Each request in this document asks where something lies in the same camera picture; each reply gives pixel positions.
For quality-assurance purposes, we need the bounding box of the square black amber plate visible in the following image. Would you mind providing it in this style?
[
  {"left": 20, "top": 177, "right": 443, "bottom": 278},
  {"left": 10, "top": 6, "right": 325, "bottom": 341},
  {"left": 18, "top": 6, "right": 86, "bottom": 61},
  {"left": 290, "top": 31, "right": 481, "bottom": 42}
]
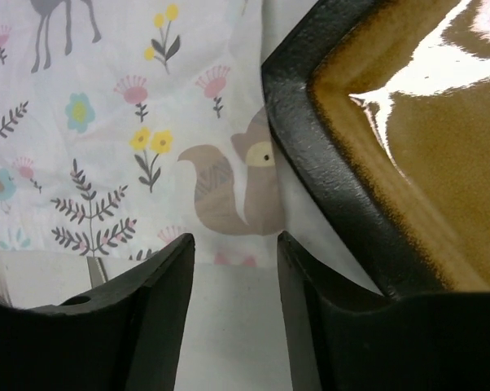
[{"left": 263, "top": 1, "right": 490, "bottom": 297}]

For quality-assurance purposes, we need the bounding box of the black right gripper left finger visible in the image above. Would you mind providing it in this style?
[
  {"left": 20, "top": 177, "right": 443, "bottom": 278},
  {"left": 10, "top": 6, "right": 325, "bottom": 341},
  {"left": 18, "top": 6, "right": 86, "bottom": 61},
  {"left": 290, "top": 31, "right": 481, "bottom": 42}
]
[{"left": 0, "top": 234, "right": 195, "bottom": 390}]

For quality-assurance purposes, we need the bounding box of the floral animal print napkin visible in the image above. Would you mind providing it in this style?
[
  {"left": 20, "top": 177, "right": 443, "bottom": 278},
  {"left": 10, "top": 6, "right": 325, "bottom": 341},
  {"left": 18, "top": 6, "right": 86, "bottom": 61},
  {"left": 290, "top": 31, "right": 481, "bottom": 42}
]
[{"left": 0, "top": 1, "right": 373, "bottom": 307}]

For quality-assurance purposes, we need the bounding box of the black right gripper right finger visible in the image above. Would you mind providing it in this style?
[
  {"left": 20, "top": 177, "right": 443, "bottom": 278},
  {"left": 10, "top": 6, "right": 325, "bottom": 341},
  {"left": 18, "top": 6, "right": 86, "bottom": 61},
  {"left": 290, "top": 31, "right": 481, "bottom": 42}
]
[{"left": 278, "top": 232, "right": 490, "bottom": 390}]

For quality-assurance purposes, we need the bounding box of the green-handled steel knife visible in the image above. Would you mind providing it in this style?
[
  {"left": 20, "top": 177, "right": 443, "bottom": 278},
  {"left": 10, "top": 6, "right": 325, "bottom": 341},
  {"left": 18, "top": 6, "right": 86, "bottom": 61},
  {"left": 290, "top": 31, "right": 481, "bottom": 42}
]
[{"left": 86, "top": 257, "right": 108, "bottom": 288}]

